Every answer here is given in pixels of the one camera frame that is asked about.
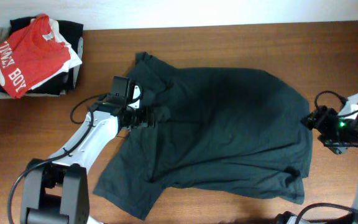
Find dark green t-shirt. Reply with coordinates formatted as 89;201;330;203
94;53;313;220

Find red folded t-shirt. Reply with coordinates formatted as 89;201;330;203
0;13;71;99

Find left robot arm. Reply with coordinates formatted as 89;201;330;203
18;77;154;224

